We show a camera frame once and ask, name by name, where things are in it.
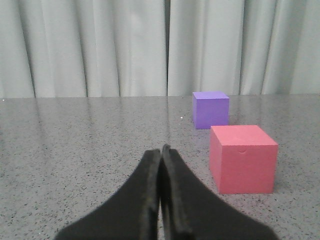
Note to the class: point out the purple foam cube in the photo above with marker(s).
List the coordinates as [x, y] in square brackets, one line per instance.
[210, 108]

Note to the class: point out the grey pleated curtain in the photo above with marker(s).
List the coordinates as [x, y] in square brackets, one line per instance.
[110, 48]

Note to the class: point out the pink foam cube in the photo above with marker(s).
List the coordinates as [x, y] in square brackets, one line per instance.
[242, 159]

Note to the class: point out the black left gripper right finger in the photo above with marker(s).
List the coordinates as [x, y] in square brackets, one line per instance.
[190, 211]

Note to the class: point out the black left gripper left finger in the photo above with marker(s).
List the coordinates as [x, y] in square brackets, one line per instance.
[130, 214]

